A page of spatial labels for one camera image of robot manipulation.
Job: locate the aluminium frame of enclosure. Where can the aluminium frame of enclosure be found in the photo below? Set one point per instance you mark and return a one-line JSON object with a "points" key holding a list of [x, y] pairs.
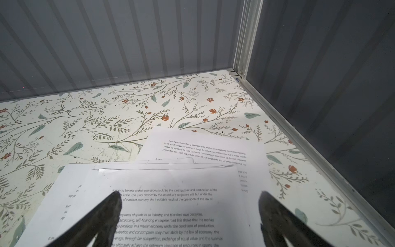
{"points": [[325, 70]]}

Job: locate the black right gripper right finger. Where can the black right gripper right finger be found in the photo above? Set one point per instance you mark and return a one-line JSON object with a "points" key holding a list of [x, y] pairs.
{"points": [[279, 226]]}

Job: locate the printed paper sheet near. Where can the printed paper sheet near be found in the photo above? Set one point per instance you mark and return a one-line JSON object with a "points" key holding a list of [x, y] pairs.
{"points": [[177, 205]]}

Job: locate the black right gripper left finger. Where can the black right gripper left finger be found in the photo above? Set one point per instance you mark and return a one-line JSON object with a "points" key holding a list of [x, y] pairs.
{"points": [[97, 227]]}

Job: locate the printed paper sheet far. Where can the printed paper sheet far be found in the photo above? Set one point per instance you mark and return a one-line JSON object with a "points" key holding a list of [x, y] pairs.
{"points": [[248, 156]]}

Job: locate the printed paper sheet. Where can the printed paper sheet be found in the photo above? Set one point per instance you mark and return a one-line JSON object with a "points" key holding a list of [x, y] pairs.
{"points": [[177, 205], [248, 156]]}

